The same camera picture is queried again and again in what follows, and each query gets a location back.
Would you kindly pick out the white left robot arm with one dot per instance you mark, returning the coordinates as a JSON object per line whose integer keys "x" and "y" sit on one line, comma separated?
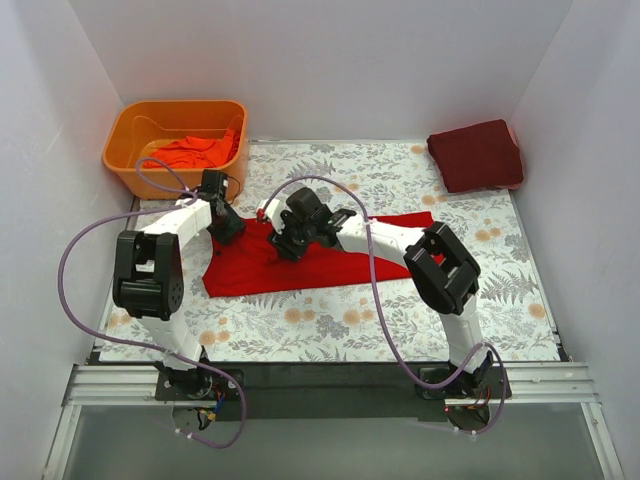
{"x": 148, "y": 278}

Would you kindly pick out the floral patterned table mat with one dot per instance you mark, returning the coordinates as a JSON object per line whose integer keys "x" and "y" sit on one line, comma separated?
{"x": 364, "y": 322}

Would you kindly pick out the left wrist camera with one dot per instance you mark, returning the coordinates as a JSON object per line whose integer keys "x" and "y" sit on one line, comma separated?
{"x": 214, "y": 185}

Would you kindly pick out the orange t shirt in basin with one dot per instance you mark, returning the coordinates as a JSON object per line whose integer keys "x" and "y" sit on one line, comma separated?
{"x": 193, "y": 152}

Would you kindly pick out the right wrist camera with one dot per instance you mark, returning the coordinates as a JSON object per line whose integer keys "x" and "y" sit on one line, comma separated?
{"x": 298, "y": 209}

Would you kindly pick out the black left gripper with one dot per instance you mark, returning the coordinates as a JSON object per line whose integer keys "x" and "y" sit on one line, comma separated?
{"x": 227, "y": 230}

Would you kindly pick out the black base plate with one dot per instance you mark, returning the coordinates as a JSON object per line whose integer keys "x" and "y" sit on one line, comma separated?
{"x": 286, "y": 391}

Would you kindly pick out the aluminium frame rail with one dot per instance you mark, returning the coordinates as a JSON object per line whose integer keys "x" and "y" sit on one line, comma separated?
{"x": 551, "y": 427}

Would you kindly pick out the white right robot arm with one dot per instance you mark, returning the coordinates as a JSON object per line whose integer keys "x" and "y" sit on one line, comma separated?
{"x": 443, "y": 271}

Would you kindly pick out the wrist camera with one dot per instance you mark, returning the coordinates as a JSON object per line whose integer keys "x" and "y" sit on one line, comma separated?
{"x": 214, "y": 185}
{"x": 298, "y": 209}

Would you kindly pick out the red t shirt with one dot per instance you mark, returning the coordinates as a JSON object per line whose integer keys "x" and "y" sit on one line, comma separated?
{"x": 250, "y": 265}

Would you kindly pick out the folded pink t shirt underneath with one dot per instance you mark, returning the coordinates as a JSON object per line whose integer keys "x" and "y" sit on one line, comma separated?
{"x": 513, "y": 136}

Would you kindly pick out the orange plastic basin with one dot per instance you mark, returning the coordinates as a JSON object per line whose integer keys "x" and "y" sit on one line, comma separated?
{"x": 144, "y": 127}

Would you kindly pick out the folded dark maroon t shirt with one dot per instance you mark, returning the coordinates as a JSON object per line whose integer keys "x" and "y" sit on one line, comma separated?
{"x": 480, "y": 156}

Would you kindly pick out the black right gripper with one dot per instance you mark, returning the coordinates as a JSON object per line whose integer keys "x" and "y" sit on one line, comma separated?
{"x": 287, "y": 240}

